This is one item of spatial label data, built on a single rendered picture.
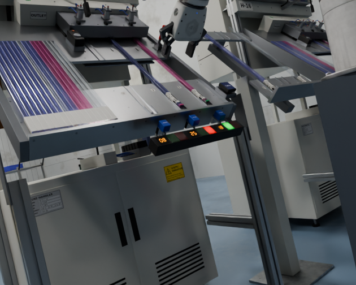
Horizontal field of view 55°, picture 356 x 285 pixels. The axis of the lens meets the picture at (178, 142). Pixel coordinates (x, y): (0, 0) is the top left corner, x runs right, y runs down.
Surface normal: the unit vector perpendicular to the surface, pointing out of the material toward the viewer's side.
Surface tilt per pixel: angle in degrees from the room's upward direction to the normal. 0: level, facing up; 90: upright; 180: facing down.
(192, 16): 135
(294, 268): 90
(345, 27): 90
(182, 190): 90
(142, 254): 90
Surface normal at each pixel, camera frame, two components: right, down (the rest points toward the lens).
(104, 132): 0.56, 0.60
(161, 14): -0.67, 0.15
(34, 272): 0.57, -0.14
